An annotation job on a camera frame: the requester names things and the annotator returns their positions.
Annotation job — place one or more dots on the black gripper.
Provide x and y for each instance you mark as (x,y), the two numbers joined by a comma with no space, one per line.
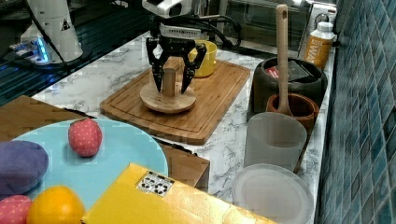
(176,41)

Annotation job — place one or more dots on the round wooden lid with knob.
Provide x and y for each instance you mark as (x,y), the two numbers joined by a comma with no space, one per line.
(169,100)

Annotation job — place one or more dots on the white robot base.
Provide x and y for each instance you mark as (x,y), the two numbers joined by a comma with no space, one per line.
(51,40)

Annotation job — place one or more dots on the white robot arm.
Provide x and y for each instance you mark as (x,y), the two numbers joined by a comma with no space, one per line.
(164,11)

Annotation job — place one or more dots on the dark grey tea container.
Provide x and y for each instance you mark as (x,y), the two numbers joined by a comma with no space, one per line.
(304,78)

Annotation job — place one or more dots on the yellow plastic mug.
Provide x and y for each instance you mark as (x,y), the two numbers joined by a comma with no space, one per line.
(209,62)

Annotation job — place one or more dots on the stainless steel toaster oven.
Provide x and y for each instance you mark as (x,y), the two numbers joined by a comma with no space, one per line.
(258,20)

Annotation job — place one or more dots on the light blue plate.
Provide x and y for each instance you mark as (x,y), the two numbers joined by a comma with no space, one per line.
(89,177)

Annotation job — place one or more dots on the wooden spoon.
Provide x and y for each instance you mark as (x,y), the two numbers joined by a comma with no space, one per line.
(282,58)

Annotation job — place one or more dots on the pink toy strawberry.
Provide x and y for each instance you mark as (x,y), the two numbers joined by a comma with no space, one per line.
(85,137)
(14,209)

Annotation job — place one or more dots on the frosted plastic cup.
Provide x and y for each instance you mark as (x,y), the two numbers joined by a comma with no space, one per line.
(274,138)

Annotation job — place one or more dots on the brown wooden utensil cup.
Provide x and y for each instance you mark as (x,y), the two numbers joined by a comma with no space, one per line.
(304,110)

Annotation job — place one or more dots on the orange bottle white cap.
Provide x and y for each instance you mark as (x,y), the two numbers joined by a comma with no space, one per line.
(319,45)

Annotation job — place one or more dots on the yellow cereal box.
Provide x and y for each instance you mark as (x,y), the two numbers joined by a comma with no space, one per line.
(140,196)

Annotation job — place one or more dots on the purple toy eggplant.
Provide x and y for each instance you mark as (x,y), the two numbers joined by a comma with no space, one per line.
(22,165)

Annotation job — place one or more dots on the yellow toy lemon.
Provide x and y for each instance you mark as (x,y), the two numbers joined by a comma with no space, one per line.
(56,205)

